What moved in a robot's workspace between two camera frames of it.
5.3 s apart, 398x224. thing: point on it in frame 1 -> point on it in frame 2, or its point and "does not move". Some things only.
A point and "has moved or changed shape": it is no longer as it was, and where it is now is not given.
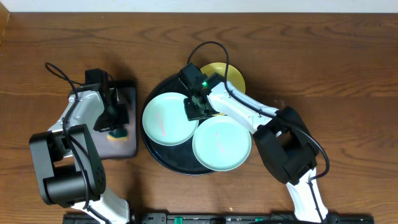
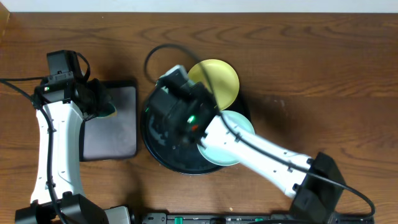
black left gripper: (124, 115) -> (97, 87)
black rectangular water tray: (127, 93) does not move
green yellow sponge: (120, 134) has moved or changed shape
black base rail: (225, 218) does not move
